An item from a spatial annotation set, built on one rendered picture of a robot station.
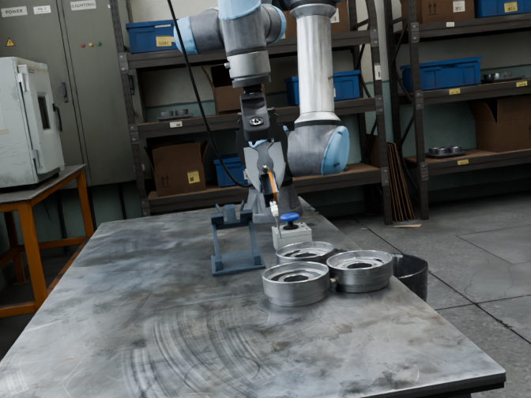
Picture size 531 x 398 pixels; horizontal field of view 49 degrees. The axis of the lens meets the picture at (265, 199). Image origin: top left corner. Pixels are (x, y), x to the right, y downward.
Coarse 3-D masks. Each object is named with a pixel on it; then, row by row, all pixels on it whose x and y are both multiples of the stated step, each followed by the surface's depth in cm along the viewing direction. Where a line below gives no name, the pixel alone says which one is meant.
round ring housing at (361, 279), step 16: (336, 256) 99; (352, 256) 100; (368, 256) 99; (384, 256) 97; (336, 272) 92; (352, 272) 90; (368, 272) 90; (384, 272) 91; (336, 288) 94; (352, 288) 91; (368, 288) 91
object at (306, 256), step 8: (280, 248) 107; (288, 248) 109; (296, 248) 109; (304, 248) 109; (312, 248) 109; (320, 248) 108; (328, 248) 107; (280, 256) 102; (296, 256) 106; (304, 256) 107; (312, 256) 100; (320, 256) 100; (328, 256) 101; (280, 264) 102
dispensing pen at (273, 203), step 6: (264, 168) 112; (264, 174) 112; (264, 180) 109; (264, 186) 108; (270, 186) 108; (264, 192) 107; (270, 192) 107; (264, 198) 108; (270, 198) 108; (270, 204) 107; (276, 204) 107; (276, 210) 106; (276, 216) 106; (276, 222) 105
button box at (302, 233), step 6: (276, 228) 121; (282, 228) 120; (288, 228) 118; (294, 228) 119; (300, 228) 119; (306, 228) 118; (276, 234) 117; (282, 234) 116; (288, 234) 117; (294, 234) 117; (300, 234) 117; (306, 234) 117; (276, 240) 118; (282, 240) 117; (288, 240) 117; (294, 240) 117; (300, 240) 117; (306, 240) 117; (276, 246) 120
